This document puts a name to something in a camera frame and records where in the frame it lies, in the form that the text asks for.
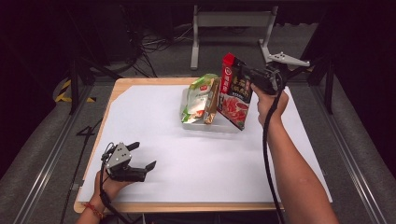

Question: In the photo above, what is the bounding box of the person's left hand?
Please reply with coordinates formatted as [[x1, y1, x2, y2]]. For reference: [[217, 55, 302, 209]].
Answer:
[[93, 170, 134, 203]]

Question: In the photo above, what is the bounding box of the green and white food packet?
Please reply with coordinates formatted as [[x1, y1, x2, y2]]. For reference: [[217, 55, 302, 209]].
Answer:
[[180, 73, 219, 125]]

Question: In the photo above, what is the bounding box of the person's right hand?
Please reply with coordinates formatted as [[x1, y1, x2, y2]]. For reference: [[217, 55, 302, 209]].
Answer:
[[249, 83, 290, 127]]

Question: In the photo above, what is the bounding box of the grey metal stand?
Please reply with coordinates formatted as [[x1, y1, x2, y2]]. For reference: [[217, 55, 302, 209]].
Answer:
[[190, 4, 279, 72]]

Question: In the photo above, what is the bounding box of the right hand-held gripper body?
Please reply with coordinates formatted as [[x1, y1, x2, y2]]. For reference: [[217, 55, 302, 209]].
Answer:
[[248, 51, 312, 96]]

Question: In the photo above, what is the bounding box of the gold brown food packet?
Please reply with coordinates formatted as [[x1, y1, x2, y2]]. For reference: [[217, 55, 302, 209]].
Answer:
[[203, 77, 223, 125]]

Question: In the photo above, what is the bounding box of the red and black food packet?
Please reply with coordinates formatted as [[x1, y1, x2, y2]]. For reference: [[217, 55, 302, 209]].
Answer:
[[216, 51, 254, 132]]

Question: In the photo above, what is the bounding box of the yellow black hazard tape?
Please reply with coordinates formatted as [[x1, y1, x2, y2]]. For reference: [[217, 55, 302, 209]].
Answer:
[[53, 78, 97, 104]]

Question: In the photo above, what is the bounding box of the red bead bracelet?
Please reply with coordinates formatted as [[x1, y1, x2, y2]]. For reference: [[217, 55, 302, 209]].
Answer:
[[82, 202, 106, 220]]

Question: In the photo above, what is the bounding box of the bundle of black floor cables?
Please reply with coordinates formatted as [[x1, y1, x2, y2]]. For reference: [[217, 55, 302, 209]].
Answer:
[[123, 23, 194, 78]]

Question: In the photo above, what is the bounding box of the clear plastic container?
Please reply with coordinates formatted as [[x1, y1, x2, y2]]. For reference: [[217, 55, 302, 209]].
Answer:
[[179, 88, 243, 134]]

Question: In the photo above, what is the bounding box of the black metal stand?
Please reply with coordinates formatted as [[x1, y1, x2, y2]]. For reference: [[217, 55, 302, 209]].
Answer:
[[286, 55, 336, 115], [66, 55, 123, 116]]

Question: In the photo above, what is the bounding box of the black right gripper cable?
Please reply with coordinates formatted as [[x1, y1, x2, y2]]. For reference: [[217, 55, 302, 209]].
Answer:
[[262, 88, 286, 224]]

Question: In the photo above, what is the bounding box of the aluminium floor rail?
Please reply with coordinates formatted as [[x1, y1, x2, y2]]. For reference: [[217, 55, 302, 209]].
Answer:
[[12, 83, 95, 224], [311, 83, 388, 224]]

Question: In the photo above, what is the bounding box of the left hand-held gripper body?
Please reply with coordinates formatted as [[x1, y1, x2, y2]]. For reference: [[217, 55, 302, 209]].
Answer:
[[101, 142, 148, 183]]

